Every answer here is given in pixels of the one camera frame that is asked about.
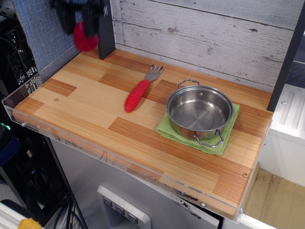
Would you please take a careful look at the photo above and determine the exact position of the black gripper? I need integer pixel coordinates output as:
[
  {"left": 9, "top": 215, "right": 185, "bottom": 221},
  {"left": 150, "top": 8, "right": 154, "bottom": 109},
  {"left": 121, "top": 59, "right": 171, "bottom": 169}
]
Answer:
[{"left": 49, "top": 0, "right": 106, "bottom": 38}]

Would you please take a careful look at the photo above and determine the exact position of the red toy pepper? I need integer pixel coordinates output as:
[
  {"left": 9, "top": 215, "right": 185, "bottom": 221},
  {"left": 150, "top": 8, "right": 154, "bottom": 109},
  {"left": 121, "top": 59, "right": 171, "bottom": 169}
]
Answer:
[{"left": 72, "top": 21, "right": 99, "bottom": 52}]

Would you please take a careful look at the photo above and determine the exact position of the green cloth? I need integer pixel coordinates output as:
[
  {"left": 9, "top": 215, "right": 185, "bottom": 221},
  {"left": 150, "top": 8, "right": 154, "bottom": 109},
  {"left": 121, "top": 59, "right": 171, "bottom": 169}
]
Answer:
[{"left": 156, "top": 103, "right": 241, "bottom": 156}]

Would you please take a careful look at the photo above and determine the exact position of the stainless steel pot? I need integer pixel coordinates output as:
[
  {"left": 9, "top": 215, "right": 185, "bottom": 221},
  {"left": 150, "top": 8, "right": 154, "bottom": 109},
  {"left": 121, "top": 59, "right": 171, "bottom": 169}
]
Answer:
[{"left": 166, "top": 79, "right": 234, "bottom": 148}]

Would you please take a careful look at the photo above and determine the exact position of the black plastic crate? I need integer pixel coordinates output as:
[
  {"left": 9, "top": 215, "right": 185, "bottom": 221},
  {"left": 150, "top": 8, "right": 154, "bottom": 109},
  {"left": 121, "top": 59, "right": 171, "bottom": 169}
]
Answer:
[{"left": 0, "top": 18, "right": 38, "bottom": 86}]

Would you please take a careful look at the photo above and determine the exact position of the silver toy fridge cabinet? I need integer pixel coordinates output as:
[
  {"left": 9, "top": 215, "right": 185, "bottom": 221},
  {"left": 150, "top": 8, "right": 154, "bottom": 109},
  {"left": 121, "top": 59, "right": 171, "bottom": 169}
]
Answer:
[{"left": 49, "top": 139, "right": 223, "bottom": 229}]

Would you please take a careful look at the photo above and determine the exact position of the grey dispenser panel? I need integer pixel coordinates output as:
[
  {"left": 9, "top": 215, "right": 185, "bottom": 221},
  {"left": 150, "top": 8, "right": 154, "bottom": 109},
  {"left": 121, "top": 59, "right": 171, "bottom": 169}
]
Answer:
[{"left": 97, "top": 185, "right": 152, "bottom": 229}]

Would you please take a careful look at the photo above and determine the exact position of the white toy sink unit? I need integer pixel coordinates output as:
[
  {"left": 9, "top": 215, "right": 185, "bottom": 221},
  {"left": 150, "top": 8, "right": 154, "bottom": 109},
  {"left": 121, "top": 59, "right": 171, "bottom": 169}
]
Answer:
[{"left": 258, "top": 84, "right": 305, "bottom": 186}]

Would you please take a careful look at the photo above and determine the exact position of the clear acrylic table guard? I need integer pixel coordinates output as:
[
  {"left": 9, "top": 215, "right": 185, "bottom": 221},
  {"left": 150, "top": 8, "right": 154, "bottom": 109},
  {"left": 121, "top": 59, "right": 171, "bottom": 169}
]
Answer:
[{"left": 1, "top": 31, "right": 260, "bottom": 224}]

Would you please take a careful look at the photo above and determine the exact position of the dark grey left post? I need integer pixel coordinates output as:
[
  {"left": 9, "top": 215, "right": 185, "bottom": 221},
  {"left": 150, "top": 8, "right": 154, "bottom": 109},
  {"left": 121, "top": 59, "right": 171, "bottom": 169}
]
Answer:
[{"left": 98, "top": 0, "right": 116, "bottom": 60}]

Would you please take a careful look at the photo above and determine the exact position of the dark grey post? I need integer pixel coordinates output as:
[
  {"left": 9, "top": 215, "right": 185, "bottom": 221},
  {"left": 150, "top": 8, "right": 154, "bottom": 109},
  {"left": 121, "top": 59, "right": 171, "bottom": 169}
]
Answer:
[
  {"left": 98, "top": 0, "right": 116, "bottom": 60},
  {"left": 266, "top": 0, "right": 305, "bottom": 112}
]

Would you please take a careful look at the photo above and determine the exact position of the red-handled metal fork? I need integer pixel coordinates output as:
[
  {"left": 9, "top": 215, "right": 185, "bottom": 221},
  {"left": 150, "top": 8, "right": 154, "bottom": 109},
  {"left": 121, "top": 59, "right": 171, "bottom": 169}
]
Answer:
[{"left": 124, "top": 64, "right": 163, "bottom": 113}]

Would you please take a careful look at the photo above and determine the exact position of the dark grey right post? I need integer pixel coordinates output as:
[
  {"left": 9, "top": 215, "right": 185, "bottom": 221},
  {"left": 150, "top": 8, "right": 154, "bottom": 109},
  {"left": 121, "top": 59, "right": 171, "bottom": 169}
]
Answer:
[{"left": 266, "top": 0, "right": 305, "bottom": 112}]

